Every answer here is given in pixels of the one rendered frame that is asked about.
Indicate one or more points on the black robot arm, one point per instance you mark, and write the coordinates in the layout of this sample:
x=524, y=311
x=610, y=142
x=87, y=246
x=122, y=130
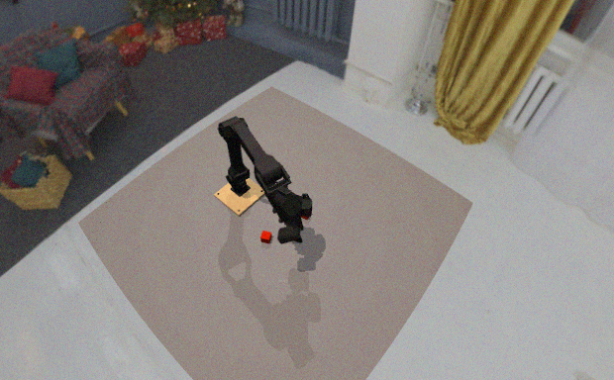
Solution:
x=236, y=133

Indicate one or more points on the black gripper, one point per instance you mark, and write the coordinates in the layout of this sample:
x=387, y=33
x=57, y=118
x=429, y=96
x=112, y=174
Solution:
x=293, y=227

